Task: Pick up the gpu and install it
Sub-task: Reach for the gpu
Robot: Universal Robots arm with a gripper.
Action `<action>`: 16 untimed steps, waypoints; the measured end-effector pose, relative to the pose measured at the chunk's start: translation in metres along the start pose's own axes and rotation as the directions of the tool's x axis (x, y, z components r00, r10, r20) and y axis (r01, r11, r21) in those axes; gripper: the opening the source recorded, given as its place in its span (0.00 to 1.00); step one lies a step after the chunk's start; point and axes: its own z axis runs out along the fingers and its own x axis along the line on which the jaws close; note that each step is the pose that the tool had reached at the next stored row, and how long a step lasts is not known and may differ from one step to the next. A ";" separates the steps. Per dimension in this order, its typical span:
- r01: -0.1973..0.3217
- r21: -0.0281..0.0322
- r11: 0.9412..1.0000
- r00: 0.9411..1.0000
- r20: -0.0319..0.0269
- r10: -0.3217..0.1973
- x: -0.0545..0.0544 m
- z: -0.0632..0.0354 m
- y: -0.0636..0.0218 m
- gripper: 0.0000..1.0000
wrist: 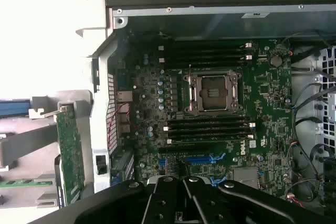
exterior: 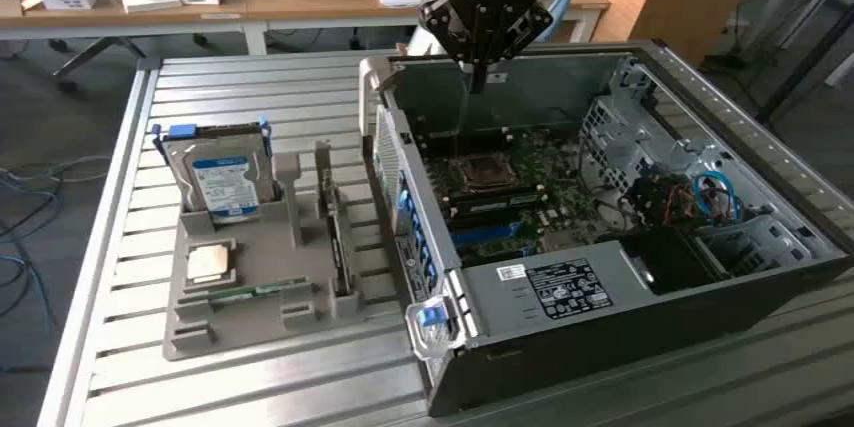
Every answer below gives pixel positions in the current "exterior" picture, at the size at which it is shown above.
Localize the black graphics card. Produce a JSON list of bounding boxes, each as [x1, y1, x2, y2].
[[312, 139, 362, 298]]

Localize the CPU chip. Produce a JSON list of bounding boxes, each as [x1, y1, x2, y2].
[[185, 245, 233, 282]]

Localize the open black PC case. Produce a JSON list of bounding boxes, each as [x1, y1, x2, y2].
[[358, 39, 854, 418]]

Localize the grey floor cable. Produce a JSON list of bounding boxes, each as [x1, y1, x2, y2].
[[0, 154, 113, 184]]

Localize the blue data wire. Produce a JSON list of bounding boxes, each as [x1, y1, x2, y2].
[[691, 171, 748, 221]]

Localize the multicolour power wire bundle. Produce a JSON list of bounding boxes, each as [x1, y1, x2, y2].
[[626, 174, 696, 228]]

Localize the blue case latch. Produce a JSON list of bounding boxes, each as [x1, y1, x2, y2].
[[414, 304, 446, 329]]

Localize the grey plastic parts rack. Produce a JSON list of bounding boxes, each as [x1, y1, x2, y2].
[[162, 151, 376, 362]]

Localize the black installed RAM stick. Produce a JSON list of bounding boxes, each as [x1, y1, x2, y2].
[[453, 189, 542, 213]]

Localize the CPU socket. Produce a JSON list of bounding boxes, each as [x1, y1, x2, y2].
[[450, 154, 520, 193]]

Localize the grey power supply unit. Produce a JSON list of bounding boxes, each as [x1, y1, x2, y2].
[[460, 241, 653, 338]]

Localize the green RAM stick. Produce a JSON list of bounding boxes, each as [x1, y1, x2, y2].
[[177, 276, 313, 304]]

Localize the hard disk in blue carrier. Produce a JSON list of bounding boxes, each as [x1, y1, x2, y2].
[[151, 116, 277, 226]]

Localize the green motherboard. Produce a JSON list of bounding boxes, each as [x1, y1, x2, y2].
[[424, 126, 602, 268]]

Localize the blue floor cable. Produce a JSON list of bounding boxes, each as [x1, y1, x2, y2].
[[0, 186, 63, 374]]

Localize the blue expansion slot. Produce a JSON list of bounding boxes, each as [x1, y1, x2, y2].
[[453, 221, 522, 244]]

